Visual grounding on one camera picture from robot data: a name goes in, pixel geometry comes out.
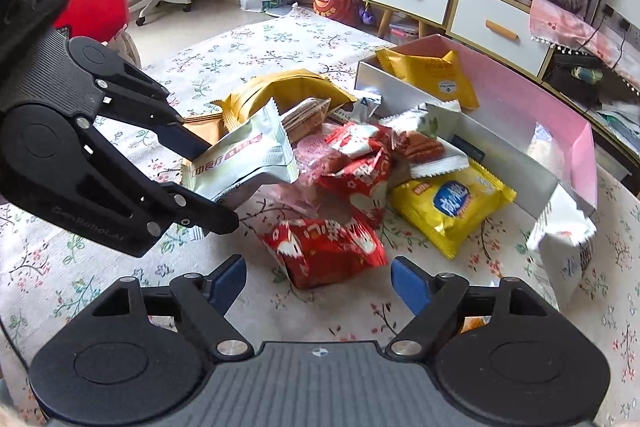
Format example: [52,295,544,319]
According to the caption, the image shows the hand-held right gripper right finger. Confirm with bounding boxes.
[384,256,539,359]

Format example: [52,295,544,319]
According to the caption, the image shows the white pecan packet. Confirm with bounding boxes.
[526,202,597,310]
[409,153,471,178]
[379,99,463,132]

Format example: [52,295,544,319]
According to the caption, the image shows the clear brown cracker packet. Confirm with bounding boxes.
[281,98,332,142]

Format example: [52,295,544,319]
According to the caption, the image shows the pale blue chocolate packet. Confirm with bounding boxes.
[357,94,384,120]

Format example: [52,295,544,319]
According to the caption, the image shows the yellow packet blue label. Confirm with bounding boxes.
[390,159,517,260]

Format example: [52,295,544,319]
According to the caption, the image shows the large mustard yellow pouch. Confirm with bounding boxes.
[220,69,359,134]

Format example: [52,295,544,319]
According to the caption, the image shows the orange foil packet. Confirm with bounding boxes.
[182,114,227,148]

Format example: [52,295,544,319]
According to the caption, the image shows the clear storage bin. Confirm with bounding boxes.
[389,19,419,44]

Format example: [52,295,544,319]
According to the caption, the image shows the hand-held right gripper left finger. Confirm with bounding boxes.
[107,254,252,359]

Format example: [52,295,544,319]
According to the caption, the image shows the pink nougat bar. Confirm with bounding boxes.
[294,134,347,182]

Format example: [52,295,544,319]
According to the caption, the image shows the pale green snack packet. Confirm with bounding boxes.
[181,99,300,208]

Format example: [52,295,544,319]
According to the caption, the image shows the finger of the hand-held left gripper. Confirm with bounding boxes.
[59,119,241,259]
[94,61,211,160]

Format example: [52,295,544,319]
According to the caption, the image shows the pink cloth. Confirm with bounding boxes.
[529,0,640,78]

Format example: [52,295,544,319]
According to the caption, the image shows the pink box silver inside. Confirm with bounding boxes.
[354,33,599,222]

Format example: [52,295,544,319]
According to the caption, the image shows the small orange packet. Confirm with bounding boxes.
[460,315,493,334]

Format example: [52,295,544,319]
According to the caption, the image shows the yellow packet small blue logo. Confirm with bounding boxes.
[375,48,481,110]

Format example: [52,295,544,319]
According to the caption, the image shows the red white snack packet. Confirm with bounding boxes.
[317,152,394,228]
[261,217,390,291]
[325,124,393,158]

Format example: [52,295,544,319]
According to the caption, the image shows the clear packet red sausages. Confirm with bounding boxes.
[392,131,446,162]

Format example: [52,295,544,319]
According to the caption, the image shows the loose papers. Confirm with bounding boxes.
[597,101,640,148]

